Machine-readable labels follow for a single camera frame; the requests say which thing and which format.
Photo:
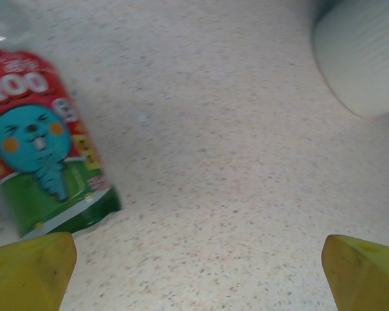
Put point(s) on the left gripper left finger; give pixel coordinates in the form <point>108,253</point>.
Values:
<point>26,275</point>

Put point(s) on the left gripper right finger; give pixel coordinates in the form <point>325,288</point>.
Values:
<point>369,278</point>

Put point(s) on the white plastic bin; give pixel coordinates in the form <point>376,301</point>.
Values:
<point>360,58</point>

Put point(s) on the cartoon label juice bottle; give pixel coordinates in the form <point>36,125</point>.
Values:
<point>35,145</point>

